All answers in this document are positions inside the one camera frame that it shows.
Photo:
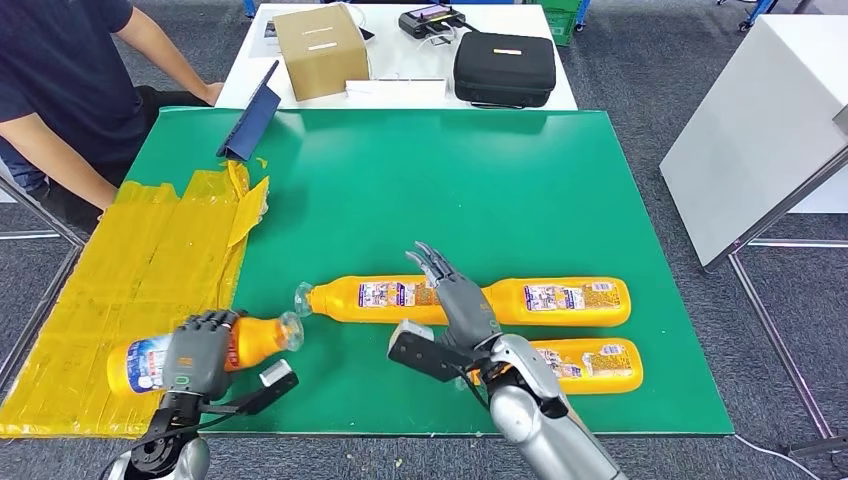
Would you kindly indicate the green plastic crate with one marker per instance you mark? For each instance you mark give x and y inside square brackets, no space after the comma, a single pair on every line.
[560,26]

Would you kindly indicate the person's left forearm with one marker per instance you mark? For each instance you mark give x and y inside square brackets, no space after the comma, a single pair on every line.
[182,73]

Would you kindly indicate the black phone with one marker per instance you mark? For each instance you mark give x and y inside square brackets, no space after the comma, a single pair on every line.
[366,34]

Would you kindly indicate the white side table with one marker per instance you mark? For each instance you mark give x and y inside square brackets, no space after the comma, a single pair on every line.
[748,132]

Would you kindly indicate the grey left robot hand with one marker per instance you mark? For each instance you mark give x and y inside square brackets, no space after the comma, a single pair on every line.
[195,361]

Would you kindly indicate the person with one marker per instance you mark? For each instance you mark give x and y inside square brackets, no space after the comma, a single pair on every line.
[53,66]

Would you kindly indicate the dark blue tablet case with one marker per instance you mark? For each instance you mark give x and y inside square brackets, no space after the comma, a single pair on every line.
[255,119]

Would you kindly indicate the green work table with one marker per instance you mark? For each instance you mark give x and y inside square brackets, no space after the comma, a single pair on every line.
[464,199]

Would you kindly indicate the white flat box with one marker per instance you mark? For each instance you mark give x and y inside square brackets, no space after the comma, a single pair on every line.
[397,93]

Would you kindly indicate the person's left hand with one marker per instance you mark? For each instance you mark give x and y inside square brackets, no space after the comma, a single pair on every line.
[213,93]

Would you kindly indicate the person's right forearm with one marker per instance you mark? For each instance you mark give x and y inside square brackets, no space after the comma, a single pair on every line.
[66,166]

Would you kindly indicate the orange bottle with clear cap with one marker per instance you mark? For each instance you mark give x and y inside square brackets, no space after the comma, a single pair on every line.
[338,301]
[596,386]
[570,319]
[255,341]

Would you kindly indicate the grey metal table legs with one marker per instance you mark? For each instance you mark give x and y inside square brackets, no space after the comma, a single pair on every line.
[795,242]

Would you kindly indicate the brown cardboard box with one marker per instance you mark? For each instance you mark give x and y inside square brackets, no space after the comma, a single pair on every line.
[321,60]

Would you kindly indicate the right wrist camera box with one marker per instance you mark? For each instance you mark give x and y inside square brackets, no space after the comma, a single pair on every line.
[424,354]

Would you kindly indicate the grey metal frame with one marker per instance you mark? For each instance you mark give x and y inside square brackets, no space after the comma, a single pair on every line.
[26,234]

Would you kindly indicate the yellow taped sheet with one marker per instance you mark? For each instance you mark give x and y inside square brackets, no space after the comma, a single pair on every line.
[132,265]

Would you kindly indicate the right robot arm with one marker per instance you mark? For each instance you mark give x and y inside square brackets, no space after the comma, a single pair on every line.
[530,424]

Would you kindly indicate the black remote controller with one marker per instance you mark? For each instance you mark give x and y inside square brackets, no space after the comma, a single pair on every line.
[430,23]

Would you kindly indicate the printed paper sheet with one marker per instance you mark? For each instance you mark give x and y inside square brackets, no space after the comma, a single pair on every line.
[265,40]

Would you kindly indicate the black carrying case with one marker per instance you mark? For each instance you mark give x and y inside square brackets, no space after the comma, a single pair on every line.
[503,69]

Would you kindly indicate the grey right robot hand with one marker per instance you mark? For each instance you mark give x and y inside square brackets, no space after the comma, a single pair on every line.
[467,308]

